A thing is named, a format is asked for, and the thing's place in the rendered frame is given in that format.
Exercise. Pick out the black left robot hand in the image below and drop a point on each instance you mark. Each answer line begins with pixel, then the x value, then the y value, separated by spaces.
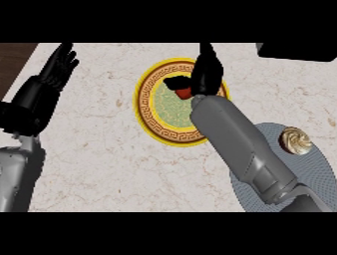
pixel 56 69

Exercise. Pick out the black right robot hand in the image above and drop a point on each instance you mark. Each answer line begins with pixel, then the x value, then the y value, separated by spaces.
pixel 206 74

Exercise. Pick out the red bell pepper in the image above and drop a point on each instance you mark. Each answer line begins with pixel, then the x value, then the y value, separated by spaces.
pixel 183 92

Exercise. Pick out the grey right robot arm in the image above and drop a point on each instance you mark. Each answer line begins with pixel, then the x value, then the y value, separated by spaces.
pixel 247 149

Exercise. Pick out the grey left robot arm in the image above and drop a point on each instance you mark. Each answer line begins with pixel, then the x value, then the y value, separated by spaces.
pixel 13 136

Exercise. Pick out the yellow patterned round plate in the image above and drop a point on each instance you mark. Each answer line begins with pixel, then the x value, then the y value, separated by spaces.
pixel 169 106

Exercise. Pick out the grey round placemat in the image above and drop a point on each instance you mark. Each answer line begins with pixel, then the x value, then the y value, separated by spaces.
pixel 308 172

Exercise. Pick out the cream frosted cupcake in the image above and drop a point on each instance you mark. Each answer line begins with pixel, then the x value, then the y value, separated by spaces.
pixel 296 140

